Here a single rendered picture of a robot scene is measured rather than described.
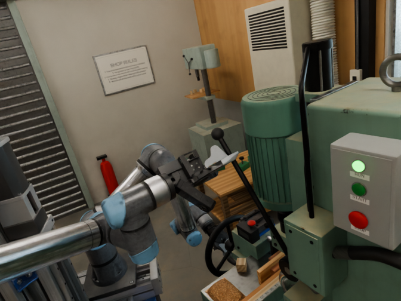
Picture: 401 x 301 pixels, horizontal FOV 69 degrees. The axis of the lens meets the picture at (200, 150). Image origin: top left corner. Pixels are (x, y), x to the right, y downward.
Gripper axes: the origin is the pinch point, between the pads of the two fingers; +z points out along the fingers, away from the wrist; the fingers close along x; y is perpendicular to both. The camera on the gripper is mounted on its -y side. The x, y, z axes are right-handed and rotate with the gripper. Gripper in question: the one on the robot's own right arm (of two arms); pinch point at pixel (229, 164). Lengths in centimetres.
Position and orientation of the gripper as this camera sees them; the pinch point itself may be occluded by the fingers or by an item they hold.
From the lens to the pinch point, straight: 83.2
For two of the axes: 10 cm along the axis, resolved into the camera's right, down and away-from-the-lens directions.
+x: -3.1, 4.0, 8.6
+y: -5.0, -8.4, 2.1
